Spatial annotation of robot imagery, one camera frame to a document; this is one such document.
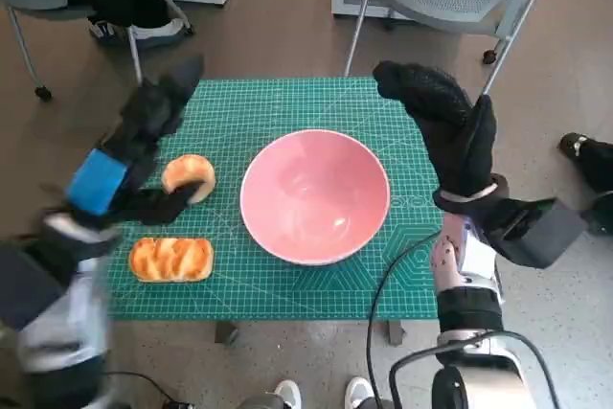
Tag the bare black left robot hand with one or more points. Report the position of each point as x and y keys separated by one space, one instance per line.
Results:
x=139 y=141

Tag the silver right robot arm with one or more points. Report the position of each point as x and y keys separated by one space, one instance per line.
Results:
x=460 y=256

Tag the dark table leg bracket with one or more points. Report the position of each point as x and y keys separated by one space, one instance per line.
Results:
x=225 y=332
x=396 y=332

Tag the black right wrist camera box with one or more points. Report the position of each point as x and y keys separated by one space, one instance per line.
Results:
x=541 y=241

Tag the rectangular striped toy bread loaf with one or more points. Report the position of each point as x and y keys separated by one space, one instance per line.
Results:
x=170 y=260

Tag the person with black shoes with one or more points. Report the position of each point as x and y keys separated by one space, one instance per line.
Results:
x=598 y=160

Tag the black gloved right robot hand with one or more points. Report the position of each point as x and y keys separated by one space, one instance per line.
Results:
x=455 y=141

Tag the green cutting mat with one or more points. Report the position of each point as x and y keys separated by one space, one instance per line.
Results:
x=268 y=107

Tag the pink bowl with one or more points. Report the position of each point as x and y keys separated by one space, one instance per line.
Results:
x=311 y=188

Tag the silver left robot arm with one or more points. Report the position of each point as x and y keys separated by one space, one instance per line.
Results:
x=62 y=323

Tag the round toy bread bun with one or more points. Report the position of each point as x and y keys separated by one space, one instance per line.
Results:
x=187 y=169

